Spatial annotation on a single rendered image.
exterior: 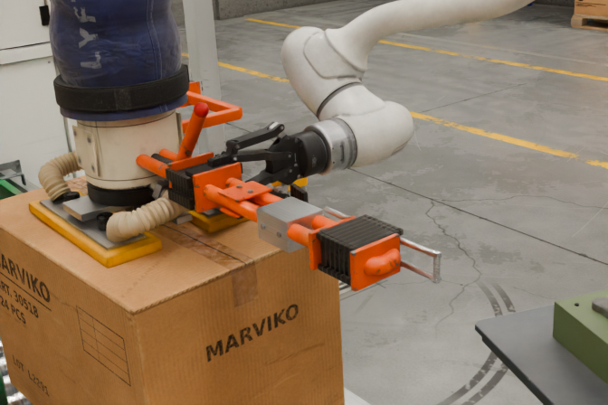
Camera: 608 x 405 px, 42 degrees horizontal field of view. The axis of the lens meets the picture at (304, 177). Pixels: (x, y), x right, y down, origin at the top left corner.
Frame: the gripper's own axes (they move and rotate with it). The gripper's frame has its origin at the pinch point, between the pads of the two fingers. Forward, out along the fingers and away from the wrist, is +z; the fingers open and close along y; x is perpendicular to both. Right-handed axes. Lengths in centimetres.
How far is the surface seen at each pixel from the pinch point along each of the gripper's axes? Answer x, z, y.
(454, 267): 114, -185, 121
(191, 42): 279, -159, 34
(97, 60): 18.4, 7.2, -18.1
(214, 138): 272, -164, 88
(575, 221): 105, -264, 121
